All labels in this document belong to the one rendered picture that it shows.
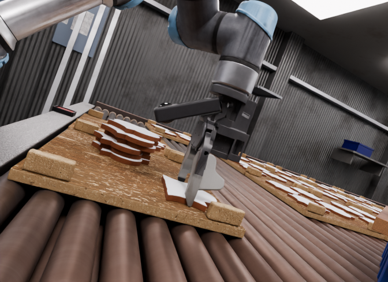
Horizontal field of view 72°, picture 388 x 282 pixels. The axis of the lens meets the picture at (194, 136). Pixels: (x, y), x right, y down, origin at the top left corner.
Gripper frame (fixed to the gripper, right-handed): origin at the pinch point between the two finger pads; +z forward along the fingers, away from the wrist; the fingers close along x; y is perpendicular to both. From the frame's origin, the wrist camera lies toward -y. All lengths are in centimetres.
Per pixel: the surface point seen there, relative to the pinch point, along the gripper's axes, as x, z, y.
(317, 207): 23, 0, 48
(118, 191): -8.1, 0.6, -10.9
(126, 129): 12.4, -6.1, -13.1
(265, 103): 382, -77, 181
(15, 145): 5.7, 2.3, -30.5
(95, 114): 70, -1, -28
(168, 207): -8.3, 0.7, -3.1
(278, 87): 384, -111, 194
